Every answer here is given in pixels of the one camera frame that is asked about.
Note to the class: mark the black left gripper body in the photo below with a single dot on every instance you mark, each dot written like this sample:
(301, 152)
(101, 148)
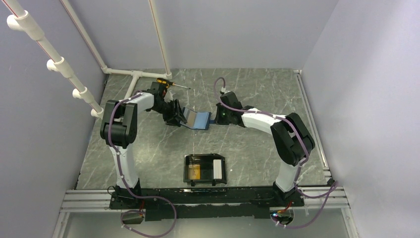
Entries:
(167, 109)

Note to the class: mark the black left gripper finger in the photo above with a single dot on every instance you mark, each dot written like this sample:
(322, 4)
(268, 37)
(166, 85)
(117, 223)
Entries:
(176, 120)
(178, 111)

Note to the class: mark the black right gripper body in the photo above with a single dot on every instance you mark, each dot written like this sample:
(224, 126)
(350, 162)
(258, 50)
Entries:
(223, 115)

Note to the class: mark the blue leather card holder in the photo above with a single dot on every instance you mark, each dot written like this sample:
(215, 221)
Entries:
(202, 121)

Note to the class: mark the black plastic card tray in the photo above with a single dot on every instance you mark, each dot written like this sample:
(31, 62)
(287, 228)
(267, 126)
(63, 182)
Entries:
(206, 163)

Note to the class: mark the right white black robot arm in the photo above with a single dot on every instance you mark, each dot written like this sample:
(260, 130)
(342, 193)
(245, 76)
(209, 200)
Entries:
(292, 139)

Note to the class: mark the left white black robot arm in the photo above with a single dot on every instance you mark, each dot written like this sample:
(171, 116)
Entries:
(119, 128)

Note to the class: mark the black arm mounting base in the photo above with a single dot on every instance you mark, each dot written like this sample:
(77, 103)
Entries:
(205, 202)

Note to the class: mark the gold card in holder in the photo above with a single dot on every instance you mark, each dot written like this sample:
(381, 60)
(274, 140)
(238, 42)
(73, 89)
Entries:
(190, 117)

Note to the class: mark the white card stack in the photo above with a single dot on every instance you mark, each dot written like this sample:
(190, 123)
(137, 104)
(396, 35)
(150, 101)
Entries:
(217, 169)

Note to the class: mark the yellow black screwdriver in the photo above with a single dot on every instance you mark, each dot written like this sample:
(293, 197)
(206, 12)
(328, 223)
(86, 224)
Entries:
(168, 83)

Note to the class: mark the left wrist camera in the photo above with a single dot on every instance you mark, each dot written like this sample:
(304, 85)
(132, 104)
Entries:
(169, 96)

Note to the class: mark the aluminium rail frame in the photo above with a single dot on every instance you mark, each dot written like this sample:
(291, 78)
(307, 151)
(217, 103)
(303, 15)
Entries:
(90, 201)

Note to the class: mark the white pvc pipe frame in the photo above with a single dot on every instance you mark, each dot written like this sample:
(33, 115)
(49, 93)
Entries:
(21, 20)

